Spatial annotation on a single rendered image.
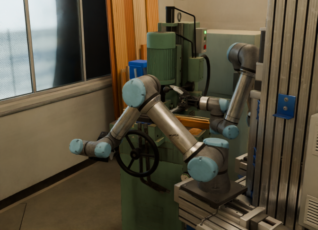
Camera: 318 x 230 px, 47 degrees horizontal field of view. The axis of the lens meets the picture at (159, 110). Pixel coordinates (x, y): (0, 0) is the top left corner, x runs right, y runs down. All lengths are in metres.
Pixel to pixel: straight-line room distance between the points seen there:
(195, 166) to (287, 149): 0.39
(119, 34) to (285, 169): 2.56
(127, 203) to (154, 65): 0.94
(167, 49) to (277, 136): 0.90
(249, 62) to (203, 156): 0.59
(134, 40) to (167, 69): 1.86
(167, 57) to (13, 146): 1.62
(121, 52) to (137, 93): 2.31
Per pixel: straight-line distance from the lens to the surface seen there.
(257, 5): 4.48
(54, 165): 3.59
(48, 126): 3.44
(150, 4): 4.27
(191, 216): 1.83
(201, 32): 2.45
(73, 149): 1.82
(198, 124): 2.26
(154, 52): 2.20
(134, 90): 1.53
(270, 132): 1.64
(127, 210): 2.55
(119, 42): 3.80
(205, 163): 1.49
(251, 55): 1.88
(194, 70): 2.39
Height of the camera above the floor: 1.62
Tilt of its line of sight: 16 degrees down
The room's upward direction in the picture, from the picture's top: straight up
